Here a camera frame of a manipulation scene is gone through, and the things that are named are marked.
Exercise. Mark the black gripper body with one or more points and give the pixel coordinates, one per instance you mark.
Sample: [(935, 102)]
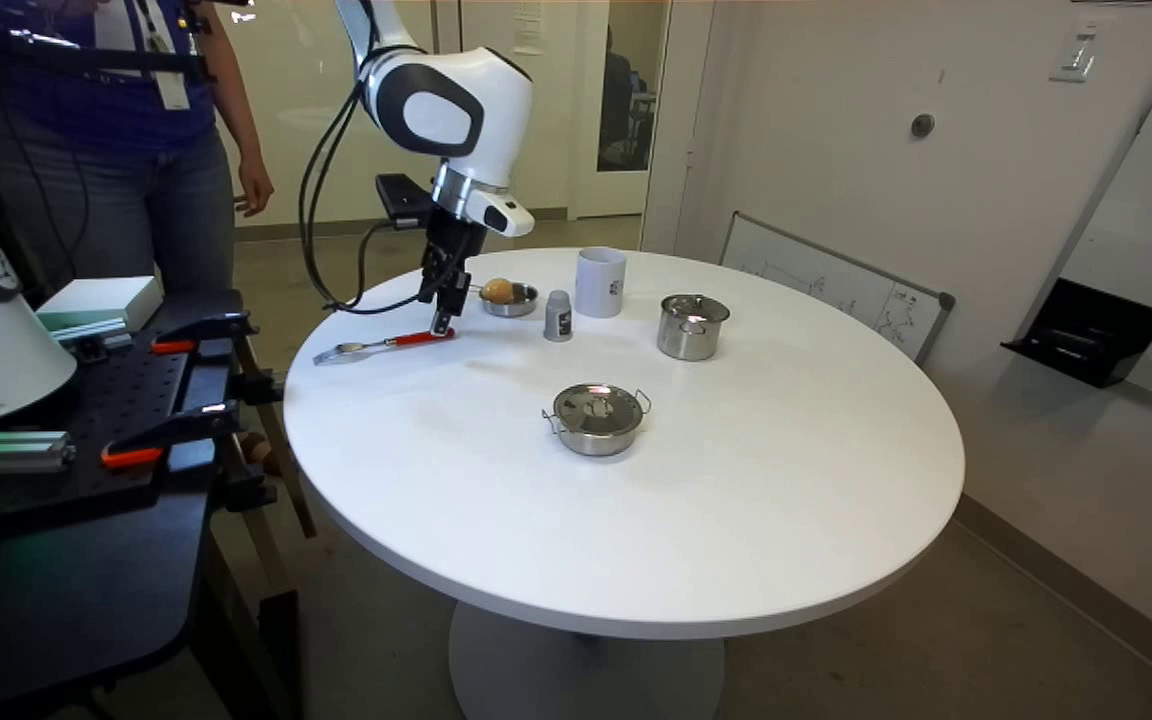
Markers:
[(444, 260)]

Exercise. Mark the red handled silver fork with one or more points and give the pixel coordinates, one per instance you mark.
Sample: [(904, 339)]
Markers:
[(356, 348)]

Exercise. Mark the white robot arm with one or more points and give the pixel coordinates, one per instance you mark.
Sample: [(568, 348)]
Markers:
[(469, 110)]

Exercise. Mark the low steel pot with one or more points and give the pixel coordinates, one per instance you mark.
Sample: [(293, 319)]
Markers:
[(598, 416)]

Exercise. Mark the small steel pot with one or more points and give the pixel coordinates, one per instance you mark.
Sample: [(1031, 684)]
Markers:
[(689, 325)]

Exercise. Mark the small grey cup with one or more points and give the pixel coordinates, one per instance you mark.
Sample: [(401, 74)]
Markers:
[(557, 319)]

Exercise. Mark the white mug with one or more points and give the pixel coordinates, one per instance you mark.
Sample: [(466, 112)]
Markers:
[(598, 282)]

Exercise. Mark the round white table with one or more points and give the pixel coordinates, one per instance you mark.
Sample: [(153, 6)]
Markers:
[(610, 510)]

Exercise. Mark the orange black clamp right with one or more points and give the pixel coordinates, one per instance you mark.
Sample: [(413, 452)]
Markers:
[(211, 339)]

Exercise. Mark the orange black clamp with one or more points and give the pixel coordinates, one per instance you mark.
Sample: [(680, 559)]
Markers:
[(145, 449), (211, 339)]

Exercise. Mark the orange black clamp left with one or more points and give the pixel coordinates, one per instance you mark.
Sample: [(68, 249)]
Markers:
[(145, 449)]

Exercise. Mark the white box on cart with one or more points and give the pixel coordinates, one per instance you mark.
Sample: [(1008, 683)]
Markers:
[(121, 301)]

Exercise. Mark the person in sandals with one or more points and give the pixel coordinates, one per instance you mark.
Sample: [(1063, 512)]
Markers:
[(124, 142)]

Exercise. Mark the black cart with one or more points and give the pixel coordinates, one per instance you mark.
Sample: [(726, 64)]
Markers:
[(106, 575)]

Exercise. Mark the small pan with handle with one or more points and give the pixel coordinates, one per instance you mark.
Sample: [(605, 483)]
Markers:
[(507, 299)]

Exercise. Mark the black wall tray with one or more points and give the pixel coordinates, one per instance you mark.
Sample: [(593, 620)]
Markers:
[(1086, 334)]

